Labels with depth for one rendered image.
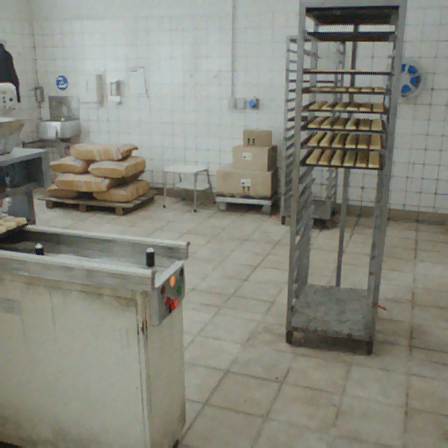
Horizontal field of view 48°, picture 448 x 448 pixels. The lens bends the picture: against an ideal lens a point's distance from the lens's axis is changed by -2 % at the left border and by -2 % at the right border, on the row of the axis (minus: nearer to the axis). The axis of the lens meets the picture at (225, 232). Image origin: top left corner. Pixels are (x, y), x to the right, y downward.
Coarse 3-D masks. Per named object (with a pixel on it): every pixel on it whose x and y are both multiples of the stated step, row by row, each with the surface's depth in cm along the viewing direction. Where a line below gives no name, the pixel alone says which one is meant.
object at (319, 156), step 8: (320, 152) 290; (328, 152) 290; (336, 152) 289; (344, 152) 289; (352, 152) 290; (360, 152) 291; (368, 152) 302; (376, 152) 291; (312, 160) 263; (320, 160) 263; (328, 160) 264; (336, 160) 263; (344, 160) 277; (352, 160) 264; (360, 160) 264; (368, 160) 276; (376, 160) 265
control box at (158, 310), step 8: (176, 264) 183; (168, 272) 176; (176, 272) 179; (184, 272) 186; (160, 280) 169; (168, 280) 173; (176, 280) 180; (184, 280) 187; (160, 288) 167; (168, 288) 173; (176, 288) 180; (184, 288) 188; (152, 296) 166; (160, 296) 167; (168, 296) 174; (176, 296) 181; (184, 296) 189; (152, 304) 167; (160, 304) 168; (152, 312) 167; (160, 312) 169; (168, 312) 175; (152, 320) 168; (160, 320) 169
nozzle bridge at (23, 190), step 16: (0, 160) 192; (16, 160) 199; (32, 160) 216; (48, 160) 219; (0, 176) 203; (32, 176) 219; (48, 176) 220; (0, 192) 199; (16, 192) 206; (32, 192) 227; (16, 208) 227; (32, 208) 228
